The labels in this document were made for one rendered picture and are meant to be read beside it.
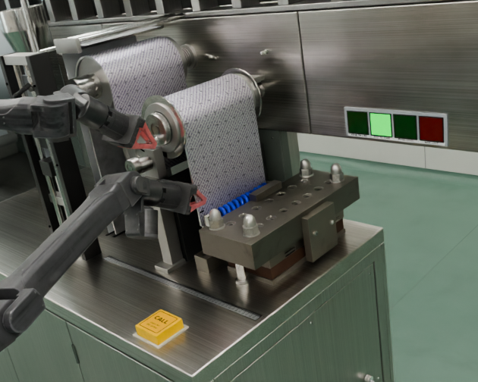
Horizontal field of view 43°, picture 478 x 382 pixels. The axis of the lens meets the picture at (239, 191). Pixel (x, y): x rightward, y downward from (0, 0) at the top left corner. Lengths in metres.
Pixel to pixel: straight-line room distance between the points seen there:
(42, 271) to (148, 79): 0.70
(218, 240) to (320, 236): 0.24
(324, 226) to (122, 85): 0.59
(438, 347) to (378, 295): 1.05
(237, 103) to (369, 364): 0.76
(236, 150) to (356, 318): 0.51
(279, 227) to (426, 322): 1.55
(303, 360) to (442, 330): 1.38
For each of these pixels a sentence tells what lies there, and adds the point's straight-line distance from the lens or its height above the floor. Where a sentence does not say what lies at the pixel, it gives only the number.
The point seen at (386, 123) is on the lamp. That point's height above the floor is 1.19.
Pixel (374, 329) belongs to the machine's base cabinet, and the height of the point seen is 0.64.
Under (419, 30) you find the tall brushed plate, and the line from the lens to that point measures 1.29.
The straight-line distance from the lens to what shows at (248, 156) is 1.48.
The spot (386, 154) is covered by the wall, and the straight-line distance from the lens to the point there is 4.32.
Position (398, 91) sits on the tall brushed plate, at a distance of 1.35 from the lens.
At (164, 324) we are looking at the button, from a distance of 1.24.
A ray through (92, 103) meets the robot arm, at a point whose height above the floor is 1.36.
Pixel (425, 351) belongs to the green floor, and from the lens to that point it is 2.60.
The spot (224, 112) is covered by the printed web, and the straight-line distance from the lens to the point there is 1.41.
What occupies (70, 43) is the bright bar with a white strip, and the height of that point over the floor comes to 1.45.
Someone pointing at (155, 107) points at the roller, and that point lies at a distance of 1.36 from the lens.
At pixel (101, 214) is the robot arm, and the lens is 1.13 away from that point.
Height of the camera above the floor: 1.59
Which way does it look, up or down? 22 degrees down
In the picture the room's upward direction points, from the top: 9 degrees counter-clockwise
